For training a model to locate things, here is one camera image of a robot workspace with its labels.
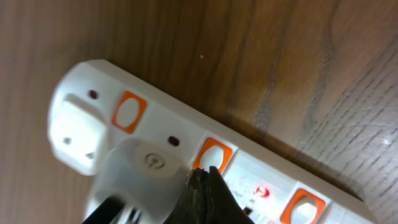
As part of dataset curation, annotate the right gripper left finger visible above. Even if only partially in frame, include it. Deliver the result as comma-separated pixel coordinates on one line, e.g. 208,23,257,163
164,169,215,224

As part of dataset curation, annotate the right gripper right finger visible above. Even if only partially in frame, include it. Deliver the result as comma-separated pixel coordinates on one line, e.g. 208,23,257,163
209,166,254,224

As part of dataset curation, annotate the black charging cable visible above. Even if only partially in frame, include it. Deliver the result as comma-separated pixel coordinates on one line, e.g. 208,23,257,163
81,195,125,224

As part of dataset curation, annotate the white USB charger plug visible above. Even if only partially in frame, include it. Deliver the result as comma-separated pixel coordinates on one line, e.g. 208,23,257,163
83,139,190,223

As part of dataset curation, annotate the white power strip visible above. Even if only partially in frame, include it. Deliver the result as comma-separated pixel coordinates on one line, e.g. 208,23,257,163
47,60,376,223

